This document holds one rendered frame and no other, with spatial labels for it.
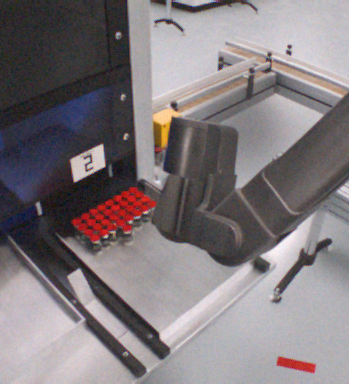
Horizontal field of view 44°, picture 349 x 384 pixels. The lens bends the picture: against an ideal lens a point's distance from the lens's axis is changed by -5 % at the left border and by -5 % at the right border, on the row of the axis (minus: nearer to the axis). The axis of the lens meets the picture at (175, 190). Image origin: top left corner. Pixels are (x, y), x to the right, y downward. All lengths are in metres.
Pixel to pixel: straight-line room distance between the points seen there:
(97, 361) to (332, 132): 0.58
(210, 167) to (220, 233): 0.07
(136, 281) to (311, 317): 1.22
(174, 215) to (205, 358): 1.40
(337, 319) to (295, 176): 1.67
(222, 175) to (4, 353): 0.56
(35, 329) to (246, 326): 1.21
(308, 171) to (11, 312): 0.67
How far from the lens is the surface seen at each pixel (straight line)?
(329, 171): 0.38
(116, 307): 0.85
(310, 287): 2.11
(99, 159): 1.00
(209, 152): 0.44
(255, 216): 0.40
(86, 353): 0.82
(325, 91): 1.58
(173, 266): 0.93
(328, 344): 1.95
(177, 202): 0.45
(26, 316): 0.89
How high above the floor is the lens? 1.58
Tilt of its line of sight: 39 degrees down
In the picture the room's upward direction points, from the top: straight up
